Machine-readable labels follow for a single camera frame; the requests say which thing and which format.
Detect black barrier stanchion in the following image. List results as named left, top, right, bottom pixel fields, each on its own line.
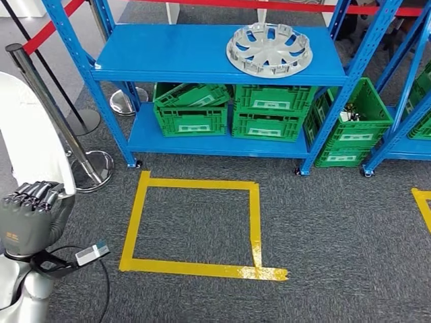
left=0, top=0, right=101, bottom=137

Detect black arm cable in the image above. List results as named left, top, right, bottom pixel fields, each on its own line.
left=48, top=245, right=111, bottom=323

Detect black office chair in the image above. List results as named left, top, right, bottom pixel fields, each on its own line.
left=380, top=17, right=418, bottom=61

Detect long red barrier belt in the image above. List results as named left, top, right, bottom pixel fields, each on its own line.
left=134, top=0, right=423, bottom=17

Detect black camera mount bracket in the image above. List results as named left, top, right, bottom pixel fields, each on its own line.
left=29, top=249, right=83, bottom=281

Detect folded green plastic crate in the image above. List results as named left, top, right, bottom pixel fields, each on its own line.
left=152, top=82, right=234, bottom=109

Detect silver wheel hubcap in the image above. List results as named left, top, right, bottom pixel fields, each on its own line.
left=226, top=22, right=313, bottom=80

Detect blue metal shelf rack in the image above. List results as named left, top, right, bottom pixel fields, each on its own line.
left=362, top=0, right=431, bottom=178
left=41, top=0, right=405, bottom=178

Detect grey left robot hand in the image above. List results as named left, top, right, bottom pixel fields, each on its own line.
left=0, top=180, right=75, bottom=260

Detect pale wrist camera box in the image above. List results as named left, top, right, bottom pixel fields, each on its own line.
left=75, top=240, right=111, bottom=267

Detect white plastic cover part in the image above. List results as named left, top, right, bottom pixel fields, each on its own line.
left=0, top=71, right=77, bottom=197

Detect small black parts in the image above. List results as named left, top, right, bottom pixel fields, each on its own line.
left=346, top=104, right=367, bottom=122

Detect metal barrier stanchion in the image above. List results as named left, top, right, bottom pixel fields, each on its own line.
left=88, top=0, right=149, bottom=117
left=5, top=42, right=115, bottom=194

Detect short red barrier belt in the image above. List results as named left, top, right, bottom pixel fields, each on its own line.
left=23, top=0, right=85, bottom=57

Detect open green plastic crate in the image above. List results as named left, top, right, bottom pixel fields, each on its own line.
left=304, top=77, right=395, bottom=151

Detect black bag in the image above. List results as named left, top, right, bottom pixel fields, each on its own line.
left=336, top=15, right=357, bottom=42

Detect yellow floor tape rectangle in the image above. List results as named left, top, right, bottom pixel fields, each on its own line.
left=119, top=170, right=290, bottom=283

